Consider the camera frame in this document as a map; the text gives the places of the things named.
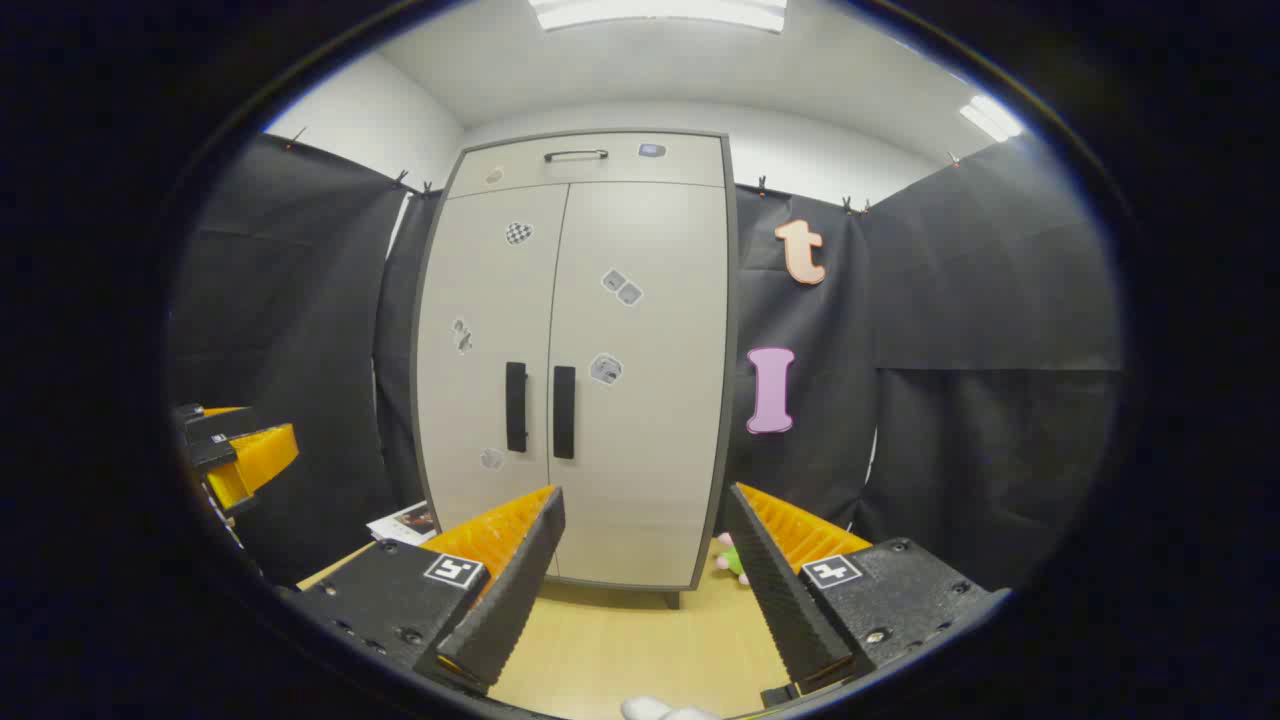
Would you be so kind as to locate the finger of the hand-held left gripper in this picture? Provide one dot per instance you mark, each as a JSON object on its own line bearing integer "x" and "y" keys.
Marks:
{"x": 262, "y": 458}
{"x": 215, "y": 420}

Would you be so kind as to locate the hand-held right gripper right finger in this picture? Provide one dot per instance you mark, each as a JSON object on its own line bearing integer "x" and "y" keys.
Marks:
{"x": 780, "y": 600}

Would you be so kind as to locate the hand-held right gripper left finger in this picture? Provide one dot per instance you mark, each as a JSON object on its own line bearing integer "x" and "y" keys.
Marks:
{"x": 510, "y": 590}

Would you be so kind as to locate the grey shoe cabinet door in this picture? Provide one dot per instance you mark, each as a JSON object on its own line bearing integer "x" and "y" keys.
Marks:
{"x": 660, "y": 450}
{"x": 480, "y": 300}

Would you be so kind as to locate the grey double-door shoe cabinet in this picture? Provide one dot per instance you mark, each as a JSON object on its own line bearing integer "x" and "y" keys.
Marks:
{"x": 731, "y": 350}

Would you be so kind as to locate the grey cabinet drawer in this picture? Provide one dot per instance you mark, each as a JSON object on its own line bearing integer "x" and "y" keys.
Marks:
{"x": 690, "y": 170}

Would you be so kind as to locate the pink and green plush toy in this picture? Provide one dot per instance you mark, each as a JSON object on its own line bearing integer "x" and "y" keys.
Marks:
{"x": 735, "y": 562}

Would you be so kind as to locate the white printed booklet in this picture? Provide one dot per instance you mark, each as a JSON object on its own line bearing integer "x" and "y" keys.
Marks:
{"x": 405, "y": 523}

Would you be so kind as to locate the black backdrop cloth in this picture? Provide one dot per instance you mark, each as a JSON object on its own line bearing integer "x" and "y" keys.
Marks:
{"x": 950, "y": 300}

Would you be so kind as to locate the small ceiling light panel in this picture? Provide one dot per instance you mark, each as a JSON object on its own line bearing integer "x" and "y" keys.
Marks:
{"x": 992, "y": 118}

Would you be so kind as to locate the long ceiling light panel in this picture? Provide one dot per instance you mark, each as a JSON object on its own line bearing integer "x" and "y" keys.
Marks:
{"x": 660, "y": 12}

